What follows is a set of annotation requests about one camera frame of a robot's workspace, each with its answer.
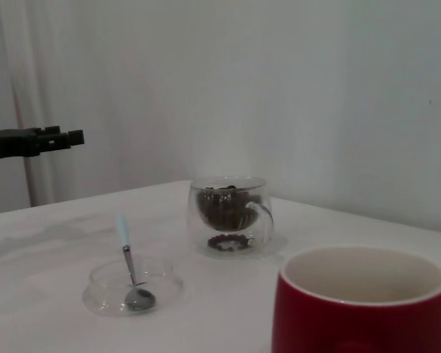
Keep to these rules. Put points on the coffee beans pile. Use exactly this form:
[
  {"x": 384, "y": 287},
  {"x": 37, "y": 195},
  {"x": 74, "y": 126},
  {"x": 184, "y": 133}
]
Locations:
[{"x": 220, "y": 209}]

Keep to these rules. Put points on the white vertical post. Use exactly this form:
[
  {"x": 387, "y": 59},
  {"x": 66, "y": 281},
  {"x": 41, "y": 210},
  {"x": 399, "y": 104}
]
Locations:
[{"x": 33, "y": 92}]

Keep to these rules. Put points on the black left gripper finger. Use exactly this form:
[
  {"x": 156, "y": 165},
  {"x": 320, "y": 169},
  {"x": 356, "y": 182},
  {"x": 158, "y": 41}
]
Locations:
[
  {"x": 51, "y": 129},
  {"x": 68, "y": 139}
]

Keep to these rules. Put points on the clear double-wall glass cup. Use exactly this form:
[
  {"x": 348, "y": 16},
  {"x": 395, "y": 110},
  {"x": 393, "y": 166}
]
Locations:
[{"x": 259, "y": 217}]

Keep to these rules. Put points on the clear glass saucer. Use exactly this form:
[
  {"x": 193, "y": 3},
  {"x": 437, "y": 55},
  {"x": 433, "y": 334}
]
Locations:
[{"x": 103, "y": 287}]

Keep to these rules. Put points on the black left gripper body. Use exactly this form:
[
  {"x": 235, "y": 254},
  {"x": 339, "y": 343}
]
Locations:
[{"x": 7, "y": 145}]

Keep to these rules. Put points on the red ceramic mug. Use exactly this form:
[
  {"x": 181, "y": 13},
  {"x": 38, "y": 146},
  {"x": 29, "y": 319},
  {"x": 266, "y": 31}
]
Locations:
[{"x": 353, "y": 323}]

